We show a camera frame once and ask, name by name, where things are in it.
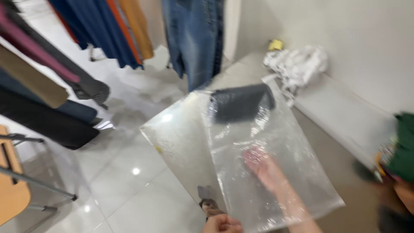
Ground person's left hand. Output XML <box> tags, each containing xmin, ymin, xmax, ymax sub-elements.
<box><xmin>202</xmin><ymin>214</ymin><xmax>244</xmax><ymax>233</ymax></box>

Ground person's right hand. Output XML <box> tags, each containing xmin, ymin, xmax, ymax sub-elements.
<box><xmin>243</xmin><ymin>147</ymin><xmax>287</xmax><ymax>193</ymax></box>

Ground clear plastic bag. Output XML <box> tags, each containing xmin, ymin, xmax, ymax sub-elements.
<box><xmin>140</xmin><ymin>78</ymin><xmax>346</xmax><ymax>233</ymax></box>

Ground brown sandal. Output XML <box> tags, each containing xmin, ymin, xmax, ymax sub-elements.
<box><xmin>197</xmin><ymin>185</ymin><xmax>227</xmax><ymax>220</ymax></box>

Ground dark grey folded garment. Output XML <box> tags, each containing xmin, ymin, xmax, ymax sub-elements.
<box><xmin>210</xmin><ymin>83</ymin><xmax>276</xmax><ymax>124</ymax></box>

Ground white low bench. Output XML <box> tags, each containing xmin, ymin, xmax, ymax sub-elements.
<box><xmin>293</xmin><ymin>73</ymin><xmax>400</xmax><ymax>170</ymax></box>

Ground heap of crumpled white plastic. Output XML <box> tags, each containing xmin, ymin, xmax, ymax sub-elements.
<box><xmin>263</xmin><ymin>45</ymin><xmax>328</xmax><ymax>107</ymax></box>

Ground yellow crumpled item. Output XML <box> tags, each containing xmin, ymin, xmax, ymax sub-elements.
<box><xmin>268</xmin><ymin>39</ymin><xmax>284</xmax><ymax>52</ymax></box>

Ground hanging blue jeans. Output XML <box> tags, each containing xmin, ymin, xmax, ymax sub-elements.
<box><xmin>162</xmin><ymin>0</ymin><xmax>225</xmax><ymax>93</ymax></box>

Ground green garment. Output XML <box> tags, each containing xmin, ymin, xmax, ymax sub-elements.
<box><xmin>375</xmin><ymin>112</ymin><xmax>414</xmax><ymax>182</ymax></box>

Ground rack of blue orange garments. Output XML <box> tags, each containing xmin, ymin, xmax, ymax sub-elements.
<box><xmin>48</xmin><ymin>0</ymin><xmax>154</xmax><ymax>70</ymax></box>

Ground rack of dark hanging garments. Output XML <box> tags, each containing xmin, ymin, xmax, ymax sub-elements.
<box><xmin>0</xmin><ymin>0</ymin><xmax>110</xmax><ymax>150</ymax></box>

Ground wooden chair with metal frame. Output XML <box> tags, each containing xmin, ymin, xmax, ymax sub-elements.
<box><xmin>0</xmin><ymin>126</ymin><xmax>78</xmax><ymax>233</ymax></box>

